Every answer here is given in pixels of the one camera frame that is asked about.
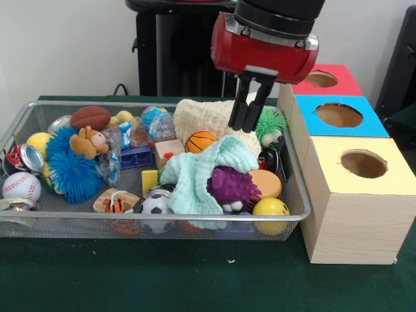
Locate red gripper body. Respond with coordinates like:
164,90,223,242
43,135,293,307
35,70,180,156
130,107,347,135
210,12,319,86

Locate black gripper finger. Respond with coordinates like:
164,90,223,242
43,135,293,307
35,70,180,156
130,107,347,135
228,76,251,129
242,81,276,133

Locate cream knitted cloth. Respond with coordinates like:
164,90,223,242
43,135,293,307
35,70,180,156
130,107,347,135
173,92,263,157

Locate mint green knitted cloth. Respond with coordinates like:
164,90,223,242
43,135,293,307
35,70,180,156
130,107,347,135
160,135,261,228

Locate clear mesh bin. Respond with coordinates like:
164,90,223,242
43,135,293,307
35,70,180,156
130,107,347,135
0,100,312,241

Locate wooden box with three holes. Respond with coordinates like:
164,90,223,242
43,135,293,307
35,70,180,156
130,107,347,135
277,63,416,265

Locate green spiky ball toy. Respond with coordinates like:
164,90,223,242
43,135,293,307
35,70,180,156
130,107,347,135
255,107,289,149

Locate small orange basketball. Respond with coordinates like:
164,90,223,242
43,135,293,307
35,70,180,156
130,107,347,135
185,130,218,153

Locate purple spiky toy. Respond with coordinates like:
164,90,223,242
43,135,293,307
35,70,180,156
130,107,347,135
207,165,263,212

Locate yellow smiley ball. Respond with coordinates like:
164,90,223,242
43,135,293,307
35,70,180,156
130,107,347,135
252,197,291,235

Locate small soccer ball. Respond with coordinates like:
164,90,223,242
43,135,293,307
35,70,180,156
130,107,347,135
140,194,175,234

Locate black panel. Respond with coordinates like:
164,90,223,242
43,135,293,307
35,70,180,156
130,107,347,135
375,5,416,113

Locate blue spiky ball toy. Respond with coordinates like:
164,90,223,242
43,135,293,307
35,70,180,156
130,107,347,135
45,125,104,204

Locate small baseball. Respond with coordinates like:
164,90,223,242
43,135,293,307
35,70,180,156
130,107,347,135
2,172,42,200

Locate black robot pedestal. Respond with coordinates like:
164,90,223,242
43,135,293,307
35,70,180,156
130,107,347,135
125,0,248,98

